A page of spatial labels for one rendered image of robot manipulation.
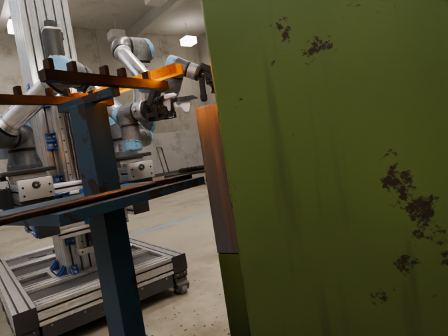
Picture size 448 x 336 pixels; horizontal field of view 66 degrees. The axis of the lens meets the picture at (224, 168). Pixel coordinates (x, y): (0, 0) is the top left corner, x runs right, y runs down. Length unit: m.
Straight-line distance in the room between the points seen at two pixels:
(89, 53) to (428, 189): 12.55
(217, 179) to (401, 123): 0.57
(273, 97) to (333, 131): 0.13
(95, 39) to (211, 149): 12.20
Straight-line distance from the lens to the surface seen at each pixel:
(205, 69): 1.70
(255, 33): 0.70
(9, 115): 1.71
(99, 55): 12.99
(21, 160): 1.83
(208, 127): 1.02
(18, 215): 0.64
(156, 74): 0.86
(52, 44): 2.09
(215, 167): 1.02
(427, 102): 0.64
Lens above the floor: 0.79
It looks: 4 degrees down
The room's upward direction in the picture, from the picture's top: 9 degrees counter-clockwise
